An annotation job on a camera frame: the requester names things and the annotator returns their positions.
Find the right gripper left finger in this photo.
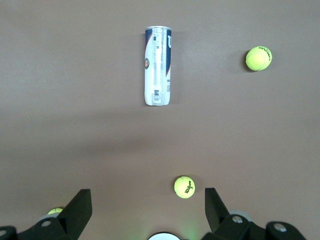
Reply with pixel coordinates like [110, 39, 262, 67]
[0, 188, 93, 240]

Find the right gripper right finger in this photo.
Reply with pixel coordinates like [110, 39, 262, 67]
[202, 187, 308, 240]

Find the white blue tennis ball can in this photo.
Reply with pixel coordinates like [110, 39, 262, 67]
[144, 25, 174, 107]

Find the yellow-green tennis ball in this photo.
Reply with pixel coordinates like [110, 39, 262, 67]
[245, 45, 273, 72]
[173, 175, 196, 200]
[46, 207, 64, 216]

